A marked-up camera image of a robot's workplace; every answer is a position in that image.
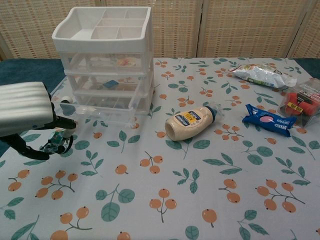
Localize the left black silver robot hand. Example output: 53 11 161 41
0 81 77 161

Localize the small teal black object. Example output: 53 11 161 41
39 128 75 154

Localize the clear plastic storage bin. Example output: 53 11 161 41
59 91 143 127

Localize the white drawer organizer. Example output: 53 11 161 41
51 6 155 116

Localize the blurry blue-gray object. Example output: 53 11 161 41
102 79 119 89

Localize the floral print tablecloth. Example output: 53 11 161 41
0 56 320 240

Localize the mayonnaise squeeze bottle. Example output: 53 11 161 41
164 101 226 141

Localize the bamboo folding screen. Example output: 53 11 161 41
0 0 320 61

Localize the silver snack bag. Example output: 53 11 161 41
228 63 298 89

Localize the blue snack packet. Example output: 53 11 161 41
241 103 298 138

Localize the clear pack of red snacks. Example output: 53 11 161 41
277 77 320 128

